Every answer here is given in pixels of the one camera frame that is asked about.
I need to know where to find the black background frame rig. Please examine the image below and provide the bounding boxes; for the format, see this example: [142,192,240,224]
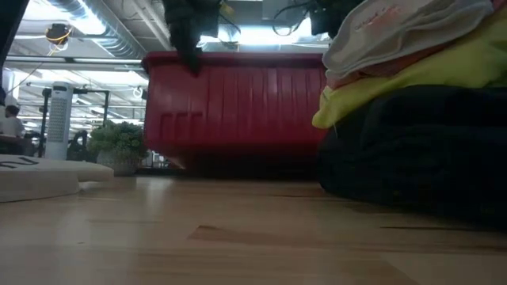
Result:
[38,87,112,159]

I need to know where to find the silver ceiling duct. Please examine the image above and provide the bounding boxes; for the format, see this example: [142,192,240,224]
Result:
[47,0,175,60]

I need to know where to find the dark denim jeans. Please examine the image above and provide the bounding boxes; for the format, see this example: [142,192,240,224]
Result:
[316,158,507,230]

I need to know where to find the black knit sweater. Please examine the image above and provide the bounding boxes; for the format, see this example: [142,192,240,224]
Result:
[316,124,507,171]

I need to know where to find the white garment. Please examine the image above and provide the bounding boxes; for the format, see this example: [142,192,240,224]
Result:
[322,0,496,80]

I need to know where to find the white Houston tote bag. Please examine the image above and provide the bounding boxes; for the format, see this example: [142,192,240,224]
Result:
[0,154,116,203]

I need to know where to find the green succulent plant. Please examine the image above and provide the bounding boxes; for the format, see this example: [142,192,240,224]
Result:
[86,120,151,177]

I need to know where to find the black ceiling camera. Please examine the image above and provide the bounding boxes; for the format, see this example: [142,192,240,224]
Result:
[44,22,74,53]

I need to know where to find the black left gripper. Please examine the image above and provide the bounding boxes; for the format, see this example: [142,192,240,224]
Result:
[162,0,223,76]

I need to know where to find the white tower fan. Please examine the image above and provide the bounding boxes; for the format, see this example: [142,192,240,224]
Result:
[44,82,75,162]

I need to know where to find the red plastic laundry basket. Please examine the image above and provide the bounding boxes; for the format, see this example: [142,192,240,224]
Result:
[141,50,330,178]

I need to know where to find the pink garment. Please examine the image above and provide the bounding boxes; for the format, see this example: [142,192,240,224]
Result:
[326,0,507,91]

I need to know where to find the person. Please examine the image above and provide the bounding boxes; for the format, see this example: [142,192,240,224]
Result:
[0,104,27,156]
[66,130,90,162]

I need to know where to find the yellow shirt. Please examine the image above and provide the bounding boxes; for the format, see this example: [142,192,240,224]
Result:
[311,7,507,130]

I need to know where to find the ceiling light tube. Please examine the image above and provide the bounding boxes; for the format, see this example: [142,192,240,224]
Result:
[73,57,144,66]

